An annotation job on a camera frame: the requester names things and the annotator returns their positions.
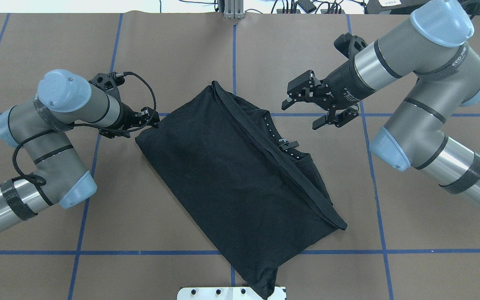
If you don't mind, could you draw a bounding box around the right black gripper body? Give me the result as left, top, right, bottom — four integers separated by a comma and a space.
313, 60, 368, 110

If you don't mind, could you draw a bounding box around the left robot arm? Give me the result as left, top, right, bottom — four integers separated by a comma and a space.
0, 70, 160, 233

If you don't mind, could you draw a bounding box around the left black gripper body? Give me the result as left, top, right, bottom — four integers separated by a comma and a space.
98, 102, 145, 138

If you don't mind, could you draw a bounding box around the black power strip with cables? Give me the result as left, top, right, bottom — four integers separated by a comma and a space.
270, 0, 345, 15

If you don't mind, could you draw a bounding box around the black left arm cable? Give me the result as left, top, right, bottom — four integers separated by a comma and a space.
12, 72, 158, 186

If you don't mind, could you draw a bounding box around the black graphic t-shirt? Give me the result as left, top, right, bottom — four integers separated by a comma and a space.
135, 81, 347, 300

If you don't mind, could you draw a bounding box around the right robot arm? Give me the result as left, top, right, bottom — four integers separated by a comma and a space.
281, 0, 480, 210

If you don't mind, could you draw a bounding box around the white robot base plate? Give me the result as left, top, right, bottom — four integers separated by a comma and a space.
177, 286, 287, 300

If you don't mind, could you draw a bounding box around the aluminium frame post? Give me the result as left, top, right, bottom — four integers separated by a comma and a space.
218, 0, 245, 20

